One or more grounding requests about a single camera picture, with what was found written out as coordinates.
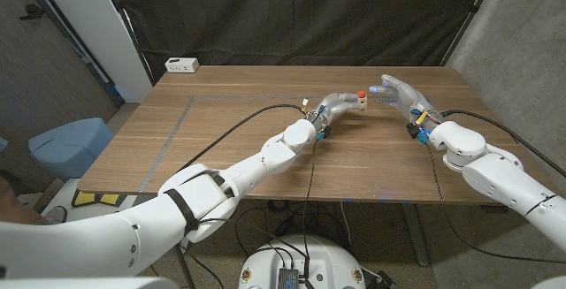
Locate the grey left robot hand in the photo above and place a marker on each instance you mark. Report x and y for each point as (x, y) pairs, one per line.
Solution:
(334, 107)

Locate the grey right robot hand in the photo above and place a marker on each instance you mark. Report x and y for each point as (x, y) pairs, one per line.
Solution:
(404, 96)

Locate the wooden block with holes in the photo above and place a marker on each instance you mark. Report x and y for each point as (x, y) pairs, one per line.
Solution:
(362, 102)

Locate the red-headed wooden screw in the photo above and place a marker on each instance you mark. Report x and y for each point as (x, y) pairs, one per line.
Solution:
(361, 93)

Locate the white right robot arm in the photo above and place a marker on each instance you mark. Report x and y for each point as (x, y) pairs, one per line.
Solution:
(499, 178)

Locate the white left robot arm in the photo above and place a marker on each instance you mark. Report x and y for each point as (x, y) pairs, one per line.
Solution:
(212, 192)

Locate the black curtain backdrop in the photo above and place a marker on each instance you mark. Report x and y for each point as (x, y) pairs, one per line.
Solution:
(287, 15)

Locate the grey table leg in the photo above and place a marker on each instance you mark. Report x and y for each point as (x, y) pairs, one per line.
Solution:
(415, 236)
(185, 267)

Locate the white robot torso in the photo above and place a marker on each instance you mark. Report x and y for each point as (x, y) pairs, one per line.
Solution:
(327, 258)

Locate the white power strip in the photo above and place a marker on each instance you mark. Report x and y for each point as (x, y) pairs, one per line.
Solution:
(181, 64)

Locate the grey electronics box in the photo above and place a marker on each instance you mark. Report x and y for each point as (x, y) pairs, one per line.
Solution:
(287, 279)

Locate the yellow and black mat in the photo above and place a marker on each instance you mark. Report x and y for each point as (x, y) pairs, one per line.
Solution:
(88, 198)

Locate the blue stool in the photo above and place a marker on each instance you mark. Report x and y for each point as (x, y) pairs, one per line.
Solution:
(71, 147)

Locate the grey sneaker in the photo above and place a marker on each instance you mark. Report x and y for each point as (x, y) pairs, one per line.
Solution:
(57, 215)

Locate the person's bare leg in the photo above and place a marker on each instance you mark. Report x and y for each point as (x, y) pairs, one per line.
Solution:
(13, 205)

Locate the black curtain frame pole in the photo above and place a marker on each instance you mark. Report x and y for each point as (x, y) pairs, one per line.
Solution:
(468, 17)
(128, 28)

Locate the white floor base plate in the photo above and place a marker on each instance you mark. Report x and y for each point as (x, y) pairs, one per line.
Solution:
(62, 189)

